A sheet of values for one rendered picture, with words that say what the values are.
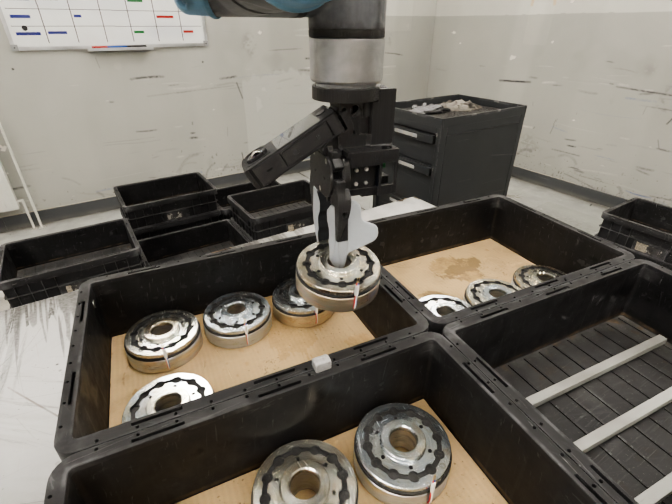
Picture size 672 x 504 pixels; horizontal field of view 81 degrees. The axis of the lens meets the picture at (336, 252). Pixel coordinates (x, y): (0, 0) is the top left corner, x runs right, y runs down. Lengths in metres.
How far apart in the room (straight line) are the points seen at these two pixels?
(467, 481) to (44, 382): 0.71
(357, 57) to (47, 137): 3.10
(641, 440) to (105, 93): 3.29
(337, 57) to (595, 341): 0.56
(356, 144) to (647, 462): 0.48
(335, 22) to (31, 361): 0.80
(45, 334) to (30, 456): 0.30
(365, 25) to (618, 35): 3.37
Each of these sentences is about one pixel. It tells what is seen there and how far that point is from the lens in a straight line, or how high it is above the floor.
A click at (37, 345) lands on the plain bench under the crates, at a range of 0.99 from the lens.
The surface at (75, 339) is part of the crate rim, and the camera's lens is 0.56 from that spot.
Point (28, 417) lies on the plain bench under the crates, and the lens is 0.85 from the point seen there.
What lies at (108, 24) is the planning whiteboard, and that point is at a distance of 3.35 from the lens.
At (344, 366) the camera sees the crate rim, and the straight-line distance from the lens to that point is 0.44.
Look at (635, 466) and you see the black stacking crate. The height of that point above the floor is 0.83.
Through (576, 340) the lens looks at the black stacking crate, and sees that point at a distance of 0.72.
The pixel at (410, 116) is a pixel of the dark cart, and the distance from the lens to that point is 1.98.
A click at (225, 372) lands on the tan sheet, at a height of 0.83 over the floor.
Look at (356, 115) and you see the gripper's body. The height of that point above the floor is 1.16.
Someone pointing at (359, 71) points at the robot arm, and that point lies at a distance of 0.41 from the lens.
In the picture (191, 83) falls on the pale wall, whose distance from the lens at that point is 3.47.
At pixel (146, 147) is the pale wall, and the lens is 3.46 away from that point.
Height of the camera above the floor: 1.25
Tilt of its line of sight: 30 degrees down
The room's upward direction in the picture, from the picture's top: straight up
